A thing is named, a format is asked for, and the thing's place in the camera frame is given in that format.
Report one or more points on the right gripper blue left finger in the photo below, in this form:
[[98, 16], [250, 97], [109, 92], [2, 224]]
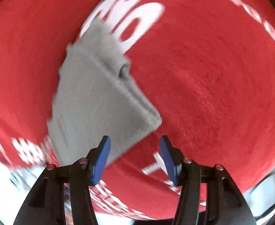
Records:
[[44, 203]]

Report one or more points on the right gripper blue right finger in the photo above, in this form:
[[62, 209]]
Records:
[[209, 195]]

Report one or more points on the grey knit sweater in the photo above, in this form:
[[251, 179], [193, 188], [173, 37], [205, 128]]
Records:
[[96, 97]]

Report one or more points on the white floral crumpled quilt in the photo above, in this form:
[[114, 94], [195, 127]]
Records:
[[24, 178]]

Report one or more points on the red printed bed blanket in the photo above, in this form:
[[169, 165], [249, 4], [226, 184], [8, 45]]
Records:
[[208, 67]]

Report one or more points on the red printed pillow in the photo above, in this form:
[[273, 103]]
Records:
[[34, 35]]

